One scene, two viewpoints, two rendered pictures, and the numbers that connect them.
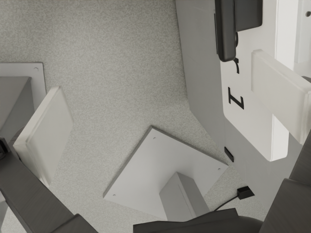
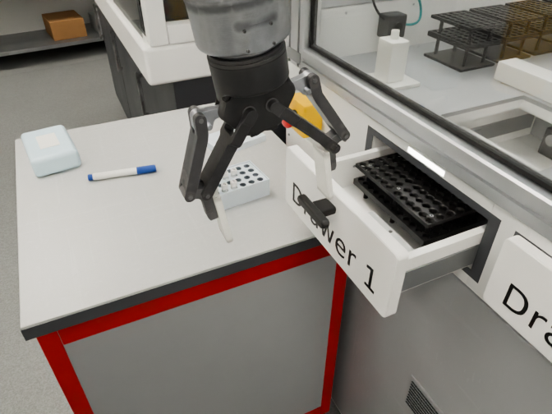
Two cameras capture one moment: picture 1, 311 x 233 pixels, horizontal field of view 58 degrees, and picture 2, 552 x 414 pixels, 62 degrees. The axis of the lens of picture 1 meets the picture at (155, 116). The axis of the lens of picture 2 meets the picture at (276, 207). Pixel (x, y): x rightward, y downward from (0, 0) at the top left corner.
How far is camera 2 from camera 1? 0.53 m
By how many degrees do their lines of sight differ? 78
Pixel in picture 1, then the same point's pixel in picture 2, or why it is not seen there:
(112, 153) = not seen: outside the picture
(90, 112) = not seen: outside the picture
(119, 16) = not seen: outside the picture
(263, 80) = (320, 180)
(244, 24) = (324, 208)
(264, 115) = (371, 241)
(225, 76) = (359, 282)
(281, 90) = (317, 163)
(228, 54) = (322, 218)
